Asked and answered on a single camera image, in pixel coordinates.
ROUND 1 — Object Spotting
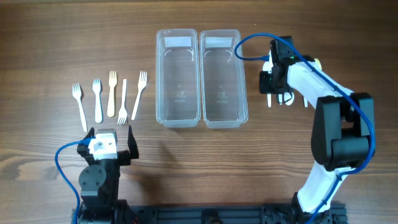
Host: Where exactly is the left blue cable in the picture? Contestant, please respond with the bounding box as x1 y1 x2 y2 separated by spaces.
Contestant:
54 139 94 224

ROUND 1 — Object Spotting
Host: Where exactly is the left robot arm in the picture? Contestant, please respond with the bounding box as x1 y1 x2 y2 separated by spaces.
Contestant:
72 128 139 224

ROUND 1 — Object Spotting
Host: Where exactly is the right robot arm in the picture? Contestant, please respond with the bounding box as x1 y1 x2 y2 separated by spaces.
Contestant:
259 36 376 219

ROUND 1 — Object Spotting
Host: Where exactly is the yellow plastic spoon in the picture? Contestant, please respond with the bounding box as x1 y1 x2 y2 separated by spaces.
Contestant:
314 58 322 70

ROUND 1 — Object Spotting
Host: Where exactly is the white plastic fork leftmost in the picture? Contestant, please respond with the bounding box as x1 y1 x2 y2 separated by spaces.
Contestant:
72 83 88 133

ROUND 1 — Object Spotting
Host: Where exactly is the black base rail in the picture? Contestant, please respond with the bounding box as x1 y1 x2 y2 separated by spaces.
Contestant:
71 200 348 224

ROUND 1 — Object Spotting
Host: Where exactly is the clear plastic container left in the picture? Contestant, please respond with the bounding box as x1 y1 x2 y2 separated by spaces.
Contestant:
155 29 201 128

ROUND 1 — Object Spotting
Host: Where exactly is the blue cable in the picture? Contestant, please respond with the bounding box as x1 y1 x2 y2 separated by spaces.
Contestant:
54 139 94 224
234 32 377 224

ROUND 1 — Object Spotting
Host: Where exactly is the yellow plastic fork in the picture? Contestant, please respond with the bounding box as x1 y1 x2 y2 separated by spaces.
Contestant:
107 71 118 117

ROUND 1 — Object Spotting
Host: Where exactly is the white fork tines down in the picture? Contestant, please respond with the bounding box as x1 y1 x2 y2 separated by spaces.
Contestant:
118 79 127 125

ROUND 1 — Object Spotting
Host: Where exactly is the white plastic fork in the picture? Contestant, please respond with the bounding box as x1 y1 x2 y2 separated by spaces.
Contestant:
131 71 147 120
72 83 88 133

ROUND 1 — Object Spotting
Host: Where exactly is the light blue plastic fork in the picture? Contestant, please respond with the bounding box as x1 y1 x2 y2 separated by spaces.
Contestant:
93 79 103 123

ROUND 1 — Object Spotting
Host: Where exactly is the clear plastic container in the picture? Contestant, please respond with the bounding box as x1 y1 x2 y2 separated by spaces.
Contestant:
155 29 201 128
200 29 249 129

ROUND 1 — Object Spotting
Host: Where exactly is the right blue cable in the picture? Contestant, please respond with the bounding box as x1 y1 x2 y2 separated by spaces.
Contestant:
234 32 377 224

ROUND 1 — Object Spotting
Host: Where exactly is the clear plastic container right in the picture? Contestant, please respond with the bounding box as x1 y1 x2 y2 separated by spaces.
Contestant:
200 29 249 129

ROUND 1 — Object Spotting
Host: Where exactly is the white plastic fork rightmost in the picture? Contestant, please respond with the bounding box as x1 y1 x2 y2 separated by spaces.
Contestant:
131 71 147 120

